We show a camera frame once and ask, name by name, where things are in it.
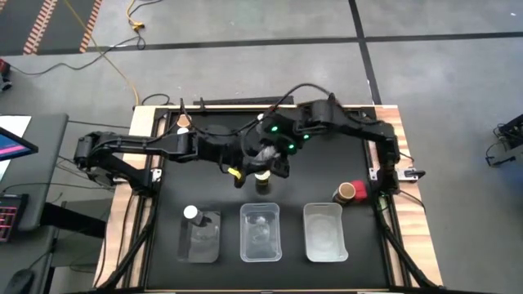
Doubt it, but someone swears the grey desk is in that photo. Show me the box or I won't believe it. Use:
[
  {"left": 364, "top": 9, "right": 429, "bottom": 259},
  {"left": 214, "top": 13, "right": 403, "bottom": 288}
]
[{"left": 0, "top": 113, "right": 70, "bottom": 294}]

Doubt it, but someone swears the frosted white plastic bin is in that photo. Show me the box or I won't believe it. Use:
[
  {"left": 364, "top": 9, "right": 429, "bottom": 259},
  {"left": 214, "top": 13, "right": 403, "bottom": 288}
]
[{"left": 302, "top": 202, "right": 350, "bottom": 263}]

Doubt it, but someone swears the red and black object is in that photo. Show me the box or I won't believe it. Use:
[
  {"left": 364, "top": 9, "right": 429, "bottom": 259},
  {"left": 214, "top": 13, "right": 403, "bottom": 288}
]
[{"left": 0, "top": 58, "right": 13, "bottom": 91}]

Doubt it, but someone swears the black floor cable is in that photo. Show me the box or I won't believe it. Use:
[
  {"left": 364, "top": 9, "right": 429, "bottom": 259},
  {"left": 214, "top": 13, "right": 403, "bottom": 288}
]
[{"left": 8, "top": 28, "right": 147, "bottom": 78}]

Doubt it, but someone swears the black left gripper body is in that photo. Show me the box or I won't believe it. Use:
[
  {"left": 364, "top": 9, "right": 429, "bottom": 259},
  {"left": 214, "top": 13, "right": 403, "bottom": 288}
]
[{"left": 222, "top": 141, "right": 257, "bottom": 180}]

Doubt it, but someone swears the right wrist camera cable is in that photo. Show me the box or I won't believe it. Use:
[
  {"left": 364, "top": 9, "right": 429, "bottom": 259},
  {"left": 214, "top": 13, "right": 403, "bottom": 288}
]
[{"left": 269, "top": 82, "right": 334, "bottom": 114}]

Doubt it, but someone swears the long black strip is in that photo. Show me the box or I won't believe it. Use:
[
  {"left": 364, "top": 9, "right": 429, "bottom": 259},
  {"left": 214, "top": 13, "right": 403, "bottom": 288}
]
[{"left": 192, "top": 96, "right": 295, "bottom": 106}]

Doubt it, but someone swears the black looped cable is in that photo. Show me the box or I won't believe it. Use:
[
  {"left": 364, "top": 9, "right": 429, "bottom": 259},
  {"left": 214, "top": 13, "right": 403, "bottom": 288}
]
[{"left": 140, "top": 93, "right": 172, "bottom": 107}]

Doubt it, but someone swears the thin yellow cord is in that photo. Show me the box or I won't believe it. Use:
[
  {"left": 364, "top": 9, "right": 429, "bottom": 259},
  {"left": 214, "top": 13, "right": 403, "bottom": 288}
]
[{"left": 60, "top": 0, "right": 141, "bottom": 106}]

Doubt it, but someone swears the computer monitor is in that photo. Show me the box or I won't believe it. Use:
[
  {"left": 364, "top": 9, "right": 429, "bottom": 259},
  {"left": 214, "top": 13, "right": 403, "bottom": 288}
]
[{"left": 0, "top": 126, "right": 40, "bottom": 163}]

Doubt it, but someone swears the black equipment with cables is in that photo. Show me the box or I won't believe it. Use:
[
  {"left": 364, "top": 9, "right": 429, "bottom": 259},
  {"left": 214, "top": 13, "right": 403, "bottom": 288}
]
[{"left": 485, "top": 114, "right": 523, "bottom": 167}]

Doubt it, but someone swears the white paper sheet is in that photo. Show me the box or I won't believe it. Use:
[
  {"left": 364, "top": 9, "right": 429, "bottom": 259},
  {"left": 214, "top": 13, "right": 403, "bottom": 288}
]
[{"left": 0, "top": 115, "right": 33, "bottom": 180}]

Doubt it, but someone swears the pale-lid furikake jar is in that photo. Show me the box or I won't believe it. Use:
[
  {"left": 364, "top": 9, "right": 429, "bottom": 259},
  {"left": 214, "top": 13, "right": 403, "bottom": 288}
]
[{"left": 253, "top": 170, "right": 272, "bottom": 194}]

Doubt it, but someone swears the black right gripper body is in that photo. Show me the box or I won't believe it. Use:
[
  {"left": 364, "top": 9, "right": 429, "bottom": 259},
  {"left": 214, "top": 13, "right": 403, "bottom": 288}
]
[{"left": 271, "top": 138, "right": 302, "bottom": 164}]

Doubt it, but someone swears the black sleeved cable bundle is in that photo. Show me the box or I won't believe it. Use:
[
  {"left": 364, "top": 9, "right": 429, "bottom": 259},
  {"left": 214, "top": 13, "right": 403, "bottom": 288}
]
[
  {"left": 96, "top": 195, "right": 159, "bottom": 292},
  {"left": 373, "top": 195, "right": 440, "bottom": 292}
]

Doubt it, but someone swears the flat black bar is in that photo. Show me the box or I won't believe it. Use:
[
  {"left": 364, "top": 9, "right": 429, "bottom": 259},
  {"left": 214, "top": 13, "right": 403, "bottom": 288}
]
[{"left": 40, "top": 202, "right": 108, "bottom": 240}]

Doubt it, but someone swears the black mat with orange stripes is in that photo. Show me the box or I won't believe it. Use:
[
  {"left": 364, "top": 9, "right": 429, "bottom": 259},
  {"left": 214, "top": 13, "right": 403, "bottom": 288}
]
[{"left": 0, "top": 0, "right": 103, "bottom": 56}]

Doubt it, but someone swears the black computer mouse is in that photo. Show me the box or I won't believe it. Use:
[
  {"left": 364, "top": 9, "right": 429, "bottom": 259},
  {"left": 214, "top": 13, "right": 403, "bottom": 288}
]
[{"left": 3, "top": 269, "right": 36, "bottom": 294}]

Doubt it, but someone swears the backlit black keyboard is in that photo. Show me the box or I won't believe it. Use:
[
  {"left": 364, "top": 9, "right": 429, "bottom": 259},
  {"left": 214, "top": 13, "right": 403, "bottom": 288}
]
[{"left": 0, "top": 194, "right": 29, "bottom": 244}]

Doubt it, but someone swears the black aluminium table frame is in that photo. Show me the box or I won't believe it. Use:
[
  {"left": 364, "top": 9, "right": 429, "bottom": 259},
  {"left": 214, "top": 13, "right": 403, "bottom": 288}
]
[{"left": 132, "top": 105, "right": 445, "bottom": 294}]

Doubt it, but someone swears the yellow extension cord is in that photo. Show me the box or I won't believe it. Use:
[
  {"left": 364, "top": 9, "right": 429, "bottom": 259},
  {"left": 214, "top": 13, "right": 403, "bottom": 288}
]
[{"left": 125, "top": 0, "right": 164, "bottom": 33}]

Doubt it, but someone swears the wooden table board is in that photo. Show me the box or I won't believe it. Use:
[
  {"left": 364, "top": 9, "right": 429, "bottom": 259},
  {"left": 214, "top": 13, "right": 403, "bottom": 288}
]
[{"left": 92, "top": 105, "right": 445, "bottom": 292}]

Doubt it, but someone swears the smoky clear plastic bin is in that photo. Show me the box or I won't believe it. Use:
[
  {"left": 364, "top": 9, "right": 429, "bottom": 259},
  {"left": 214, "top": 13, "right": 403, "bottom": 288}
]
[{"left": 177, "top": 203, "right": 222, "bottom": 264}]

